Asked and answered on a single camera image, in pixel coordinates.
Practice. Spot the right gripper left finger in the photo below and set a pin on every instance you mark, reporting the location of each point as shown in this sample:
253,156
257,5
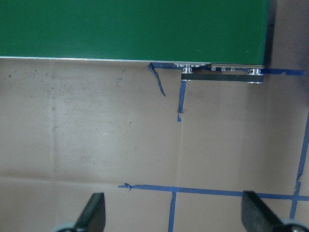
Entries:
93,216

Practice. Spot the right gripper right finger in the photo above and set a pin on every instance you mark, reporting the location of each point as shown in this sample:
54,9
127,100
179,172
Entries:
256,216

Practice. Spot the green conveyor belt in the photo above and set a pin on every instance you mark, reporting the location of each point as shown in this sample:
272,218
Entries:
223,36

